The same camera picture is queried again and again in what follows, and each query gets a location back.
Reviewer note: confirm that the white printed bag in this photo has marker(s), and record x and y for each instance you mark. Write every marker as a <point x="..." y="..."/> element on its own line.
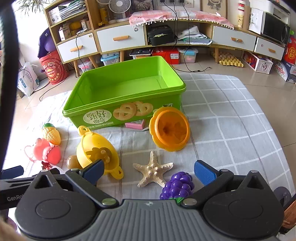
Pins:
<point x="26" y="78"/>

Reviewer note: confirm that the red gift box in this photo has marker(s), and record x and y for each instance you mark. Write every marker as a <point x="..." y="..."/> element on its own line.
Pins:
<point x="290" y="53"/>

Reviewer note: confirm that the red cardboard box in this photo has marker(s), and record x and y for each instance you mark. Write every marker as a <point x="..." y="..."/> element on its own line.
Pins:
<point x="165" y="56"/>

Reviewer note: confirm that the pink block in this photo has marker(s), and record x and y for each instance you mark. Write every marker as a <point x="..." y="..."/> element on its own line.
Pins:
<point x="135" y="125"/>

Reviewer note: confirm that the white toy carton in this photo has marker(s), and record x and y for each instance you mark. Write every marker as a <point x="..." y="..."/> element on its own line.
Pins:
<point x="263" y="64"/>

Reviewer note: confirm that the orange plastic toy cup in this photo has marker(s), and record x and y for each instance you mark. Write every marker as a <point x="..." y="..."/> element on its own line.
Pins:
<point x="161" y="136"/>

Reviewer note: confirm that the grey checked blanket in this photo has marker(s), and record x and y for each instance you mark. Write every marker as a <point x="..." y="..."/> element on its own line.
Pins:
<point x="231" y="127"/>

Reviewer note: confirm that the pink rubber toy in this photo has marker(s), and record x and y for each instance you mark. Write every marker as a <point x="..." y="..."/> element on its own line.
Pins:
<point x="46" y="153"/>

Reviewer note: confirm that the white desk fan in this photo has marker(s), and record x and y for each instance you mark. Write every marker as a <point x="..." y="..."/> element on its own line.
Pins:
<point x="116" y="5"/>

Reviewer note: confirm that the yellow toy cup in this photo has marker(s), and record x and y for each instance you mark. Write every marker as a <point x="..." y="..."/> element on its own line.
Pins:
<point x="87" y="148"/>

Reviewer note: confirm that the black case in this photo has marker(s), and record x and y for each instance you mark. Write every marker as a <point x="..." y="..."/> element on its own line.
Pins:
<point x="159" y="38"/>

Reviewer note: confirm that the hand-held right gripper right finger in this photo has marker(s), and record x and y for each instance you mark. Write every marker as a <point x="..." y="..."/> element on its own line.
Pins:
<point x="204" y="172"/>

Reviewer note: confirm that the framed cat picture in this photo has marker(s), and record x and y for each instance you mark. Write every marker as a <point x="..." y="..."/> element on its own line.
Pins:
<point x="142" y="4"/>

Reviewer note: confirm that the yellow toy corn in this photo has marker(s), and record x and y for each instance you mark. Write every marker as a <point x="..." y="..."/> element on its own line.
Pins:
<point x="52" y="135"/>

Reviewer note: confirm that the clear storage box pink lid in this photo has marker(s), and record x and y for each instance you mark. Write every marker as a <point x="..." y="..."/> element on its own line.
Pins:
<point x="85" y="68"/>

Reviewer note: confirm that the purple toy grapes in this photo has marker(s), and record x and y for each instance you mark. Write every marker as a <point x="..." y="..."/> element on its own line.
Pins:
<point x="178" y="185"/>

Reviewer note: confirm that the clear storage box colourful contents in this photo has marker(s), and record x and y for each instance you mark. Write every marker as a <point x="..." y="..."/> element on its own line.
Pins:
<point x="188" y="55"/>

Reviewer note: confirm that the wall power sockets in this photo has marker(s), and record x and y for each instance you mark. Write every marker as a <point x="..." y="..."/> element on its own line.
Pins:
<point x="175" y="2"/>

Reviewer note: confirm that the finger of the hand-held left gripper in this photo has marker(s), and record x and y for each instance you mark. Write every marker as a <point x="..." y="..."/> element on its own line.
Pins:
<point x="13" y="171"/>

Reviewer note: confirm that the small red toy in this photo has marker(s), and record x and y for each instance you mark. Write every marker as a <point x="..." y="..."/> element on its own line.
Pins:
<point x="46" y="165"/>

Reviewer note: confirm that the black microwave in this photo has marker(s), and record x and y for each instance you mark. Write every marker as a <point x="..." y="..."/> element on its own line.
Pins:
<point x="274" y="30"/>

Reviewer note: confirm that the white drawer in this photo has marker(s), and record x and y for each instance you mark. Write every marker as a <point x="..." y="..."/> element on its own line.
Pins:
<point x="261" y="45"/>
<point x="222" y="37"/>
<point x="106" y="39"/>
<point x="69" y="53"/>

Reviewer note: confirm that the red printed bucket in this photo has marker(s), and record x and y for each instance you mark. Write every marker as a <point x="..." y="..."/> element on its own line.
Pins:
<point x="53" y="69"/>

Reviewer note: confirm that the clear storage box blue lid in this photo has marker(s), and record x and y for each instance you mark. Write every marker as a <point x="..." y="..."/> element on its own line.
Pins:
<point x="109" y="60"/>

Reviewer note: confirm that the white paper sheet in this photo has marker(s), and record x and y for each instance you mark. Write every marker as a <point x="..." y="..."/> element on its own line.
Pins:
<point x="255" y="20"/>

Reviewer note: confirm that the beige starfish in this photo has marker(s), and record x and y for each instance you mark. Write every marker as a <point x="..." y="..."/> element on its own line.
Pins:
<point x="151" y="171"/>

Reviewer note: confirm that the blue and white carton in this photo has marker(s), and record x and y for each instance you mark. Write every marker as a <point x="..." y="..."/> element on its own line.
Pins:
<point x="284" y="73"/>

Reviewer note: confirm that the white printer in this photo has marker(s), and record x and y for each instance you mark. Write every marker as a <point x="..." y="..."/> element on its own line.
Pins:
<point x="261" y="4"/>

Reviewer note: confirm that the clear storage box white lid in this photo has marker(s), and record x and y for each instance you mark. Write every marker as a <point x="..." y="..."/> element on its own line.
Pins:
<point x="140" y="52"/>

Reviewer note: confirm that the framed cartoon picture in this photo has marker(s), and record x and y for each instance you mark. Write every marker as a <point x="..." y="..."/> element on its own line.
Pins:
<point x="215" y="4"/>

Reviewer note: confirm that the tall snack tube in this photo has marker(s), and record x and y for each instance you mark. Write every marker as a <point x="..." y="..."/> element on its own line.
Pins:
<point x="241" y="14"/>

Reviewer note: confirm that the yellow egg trays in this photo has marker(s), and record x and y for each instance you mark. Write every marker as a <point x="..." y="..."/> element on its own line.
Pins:
<point x="231" y="61"/>

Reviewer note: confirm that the tan rubber toy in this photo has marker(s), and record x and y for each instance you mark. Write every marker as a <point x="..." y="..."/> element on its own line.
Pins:
<point x="72" y="161"/>

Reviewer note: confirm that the pink fringed cloth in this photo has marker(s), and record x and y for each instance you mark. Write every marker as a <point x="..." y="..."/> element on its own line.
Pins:
<point x="203" y="16"/>

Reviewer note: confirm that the green plastic box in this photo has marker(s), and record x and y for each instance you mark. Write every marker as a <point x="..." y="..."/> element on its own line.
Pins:
<point x="97" y="115"/>

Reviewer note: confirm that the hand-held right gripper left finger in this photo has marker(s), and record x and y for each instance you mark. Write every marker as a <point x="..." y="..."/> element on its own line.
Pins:
<point x="94" y="169"/>

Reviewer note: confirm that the wooden cabinet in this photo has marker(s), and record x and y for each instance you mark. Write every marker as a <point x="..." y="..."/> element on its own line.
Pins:
<point x="90" y="16"/>

